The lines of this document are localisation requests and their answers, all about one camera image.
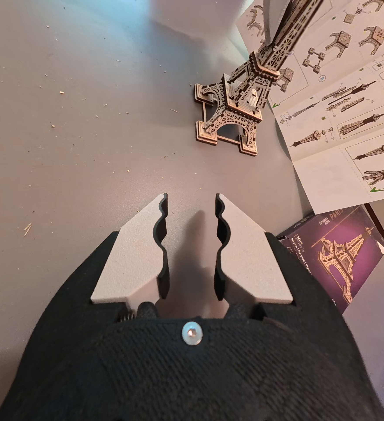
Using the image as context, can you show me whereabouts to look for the white instruction sheet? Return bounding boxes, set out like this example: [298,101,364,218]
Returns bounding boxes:
[235,0,384,214]

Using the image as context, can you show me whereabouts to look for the wooden tower model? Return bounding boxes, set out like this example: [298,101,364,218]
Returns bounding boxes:
[194,0,325,157]

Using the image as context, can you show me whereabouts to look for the purple puzzle box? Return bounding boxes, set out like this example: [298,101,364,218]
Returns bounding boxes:
[276,204,384,314]

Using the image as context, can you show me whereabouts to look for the grey desk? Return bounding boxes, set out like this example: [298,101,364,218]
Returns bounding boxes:
[0,0,384,421]

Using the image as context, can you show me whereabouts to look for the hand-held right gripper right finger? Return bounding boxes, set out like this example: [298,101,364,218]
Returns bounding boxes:
[214,193,294,305]

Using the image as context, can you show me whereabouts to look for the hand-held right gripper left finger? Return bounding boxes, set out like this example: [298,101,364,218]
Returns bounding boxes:
[90,193,170,305]

